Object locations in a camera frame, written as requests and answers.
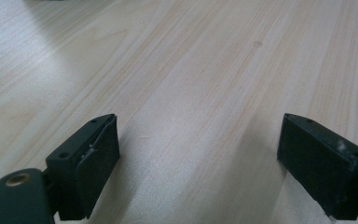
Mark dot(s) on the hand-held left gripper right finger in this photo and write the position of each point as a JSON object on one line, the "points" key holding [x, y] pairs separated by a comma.
{"points": [[320, 165]]}

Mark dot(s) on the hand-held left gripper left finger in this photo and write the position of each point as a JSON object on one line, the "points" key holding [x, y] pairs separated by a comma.
{"points": [[84, 165]]}

